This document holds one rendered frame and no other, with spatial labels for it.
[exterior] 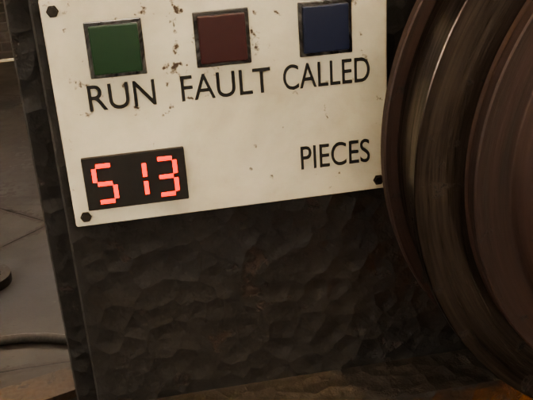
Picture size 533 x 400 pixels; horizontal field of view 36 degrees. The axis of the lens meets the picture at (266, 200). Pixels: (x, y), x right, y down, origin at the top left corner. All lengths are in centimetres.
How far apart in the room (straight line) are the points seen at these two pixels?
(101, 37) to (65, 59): 3
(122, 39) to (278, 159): 16
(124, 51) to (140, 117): 5
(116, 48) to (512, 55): 28
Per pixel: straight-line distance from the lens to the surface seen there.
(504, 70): 53
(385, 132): 60
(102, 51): 62
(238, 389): 77
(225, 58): 62
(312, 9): 63
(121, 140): 64
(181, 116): 64
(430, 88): 53
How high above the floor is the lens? 132
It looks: 23 degrees down
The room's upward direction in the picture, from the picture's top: 4 degrees counter-clockwise
